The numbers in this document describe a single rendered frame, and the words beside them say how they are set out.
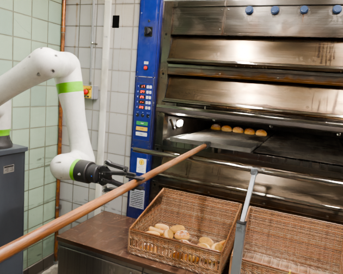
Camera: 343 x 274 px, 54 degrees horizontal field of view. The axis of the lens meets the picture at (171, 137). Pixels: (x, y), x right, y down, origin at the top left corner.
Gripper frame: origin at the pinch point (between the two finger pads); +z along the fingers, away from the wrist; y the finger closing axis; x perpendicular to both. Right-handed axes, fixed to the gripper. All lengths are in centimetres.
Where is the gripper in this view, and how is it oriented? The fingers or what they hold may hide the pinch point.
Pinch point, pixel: (135, 182)
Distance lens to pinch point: 132.6
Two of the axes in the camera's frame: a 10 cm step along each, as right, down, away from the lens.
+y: -0.9, 9.8, 1.5
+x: -3.8, 1.1, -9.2
